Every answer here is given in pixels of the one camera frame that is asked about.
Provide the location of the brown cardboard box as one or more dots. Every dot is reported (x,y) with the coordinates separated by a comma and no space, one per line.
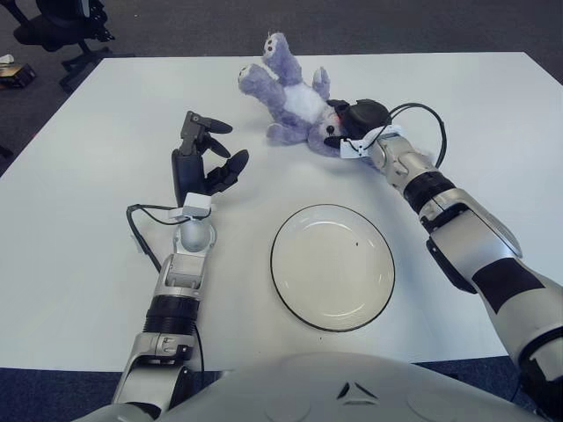
(17,75)

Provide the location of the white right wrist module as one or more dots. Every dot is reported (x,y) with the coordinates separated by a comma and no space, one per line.
(352,148)

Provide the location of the purple plush rabbit doll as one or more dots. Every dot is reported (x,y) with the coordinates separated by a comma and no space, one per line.
(286,101)

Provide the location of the grey robot torso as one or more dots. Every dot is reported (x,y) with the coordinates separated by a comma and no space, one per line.
(308,387)

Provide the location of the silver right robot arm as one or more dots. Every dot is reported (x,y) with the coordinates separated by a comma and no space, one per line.
(462,228)

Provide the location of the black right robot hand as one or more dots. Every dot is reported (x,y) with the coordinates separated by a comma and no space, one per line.
(367,116)

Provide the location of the white plate with black rim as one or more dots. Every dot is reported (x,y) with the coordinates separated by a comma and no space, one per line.
(332,268)

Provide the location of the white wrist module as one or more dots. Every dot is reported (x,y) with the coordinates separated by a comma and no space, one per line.
(352,148)
(195,204)

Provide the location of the white crumpled paper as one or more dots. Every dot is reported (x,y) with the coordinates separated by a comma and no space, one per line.
(6,58)

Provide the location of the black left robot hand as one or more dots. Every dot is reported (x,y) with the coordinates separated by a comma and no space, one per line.
(187,171)

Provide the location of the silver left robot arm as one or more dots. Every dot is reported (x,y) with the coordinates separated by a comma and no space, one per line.
(178,281)

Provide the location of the black office chair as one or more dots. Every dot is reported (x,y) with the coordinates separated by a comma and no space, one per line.
(48,31)

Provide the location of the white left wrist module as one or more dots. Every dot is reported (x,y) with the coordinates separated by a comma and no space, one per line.
(195,204)

